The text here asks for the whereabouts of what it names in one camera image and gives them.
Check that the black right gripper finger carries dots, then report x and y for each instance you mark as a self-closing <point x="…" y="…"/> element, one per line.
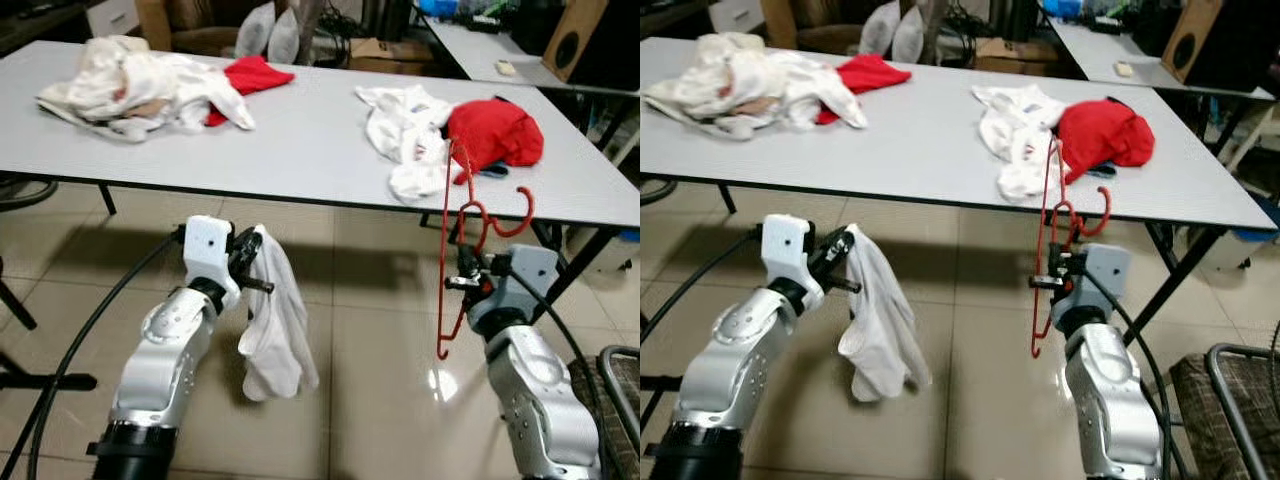
<point x="457" y="284"/>
<point x="470" y="260"/>
<point x="1044" y="283"/>
<point x="1060" y="261"/>

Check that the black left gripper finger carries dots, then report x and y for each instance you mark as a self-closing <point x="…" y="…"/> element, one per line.
<point x="845" y="286"/>
<point x="253" y="240"/>
<point x="260" y="286"/>
<point x="840" y="240"/>

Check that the small white garment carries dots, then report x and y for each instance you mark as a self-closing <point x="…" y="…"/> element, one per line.
<point x="885" y="340"/>
<point x="280" y="340"/>

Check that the red plastic hanger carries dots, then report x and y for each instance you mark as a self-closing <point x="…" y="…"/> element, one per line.
<point x="530" y="212"/>
<point x="1106" y="215"/>

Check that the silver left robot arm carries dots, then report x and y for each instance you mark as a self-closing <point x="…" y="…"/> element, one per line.
<point x="735" y="360"/>
<point x="160" y="360"/>

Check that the grey table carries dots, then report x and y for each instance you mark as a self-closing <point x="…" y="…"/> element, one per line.
<point x="930" y="150"/>
<point x="300" y="140"/>

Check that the red crumpled shirt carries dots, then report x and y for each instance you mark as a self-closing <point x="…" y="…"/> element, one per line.
<point x="1105" y="135"/>
<point x="495" y="135"/>

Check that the white garment with striped tag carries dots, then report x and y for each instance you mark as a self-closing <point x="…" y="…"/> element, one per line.
<point x="1020" y="130"/>
<point x="405" y="130"/>

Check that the small red garment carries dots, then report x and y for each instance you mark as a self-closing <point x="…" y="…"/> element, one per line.
<point x="255" y="75"/>
<point x="870" y="73"/>

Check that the white remote control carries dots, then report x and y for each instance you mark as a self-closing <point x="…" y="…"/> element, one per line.
<point x="1124" y="68"/>
<point x="506" y="68"/>

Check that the white sack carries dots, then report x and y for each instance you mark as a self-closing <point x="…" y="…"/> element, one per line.
<point x="285" y="38"/>
<point x="878" y="32"/>
<point x="252" y="35"/>
<point x="908" y="38"/>

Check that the cream crumpled garment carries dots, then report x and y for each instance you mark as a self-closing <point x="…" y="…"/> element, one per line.
<point x="85" y="95"/>
<point x="690" y="95"/>

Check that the white table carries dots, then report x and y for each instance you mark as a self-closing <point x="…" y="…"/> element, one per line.
<point x="490" y="50"/>
<point x="1100" y="45"/>

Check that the plain brown cardboard box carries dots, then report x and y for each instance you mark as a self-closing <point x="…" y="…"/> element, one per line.
<point x="1010" y="55"/>
<point x="385" y="55"/>

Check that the brown chair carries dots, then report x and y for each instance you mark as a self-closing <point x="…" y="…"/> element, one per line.
<point x="190" y="25"/>
<point x="815" y="25"/>

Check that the wooden speaker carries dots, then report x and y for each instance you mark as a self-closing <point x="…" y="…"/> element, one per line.
<point x="1192" y="45"/>
<point x="575" y="45"/>

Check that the white drawer unit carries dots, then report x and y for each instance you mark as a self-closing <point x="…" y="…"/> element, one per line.
<point x="738" y="15"/>
<point x="112" y="15"/>

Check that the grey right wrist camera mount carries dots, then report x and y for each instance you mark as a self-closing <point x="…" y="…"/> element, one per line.
<point x="1105" y="272"/>
<point x="530" y="275"/>

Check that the wicker chair with metal frame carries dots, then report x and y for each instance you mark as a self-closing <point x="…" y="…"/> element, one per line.
<point x="1230" y="420"/>
<point x="615" y="420"/>

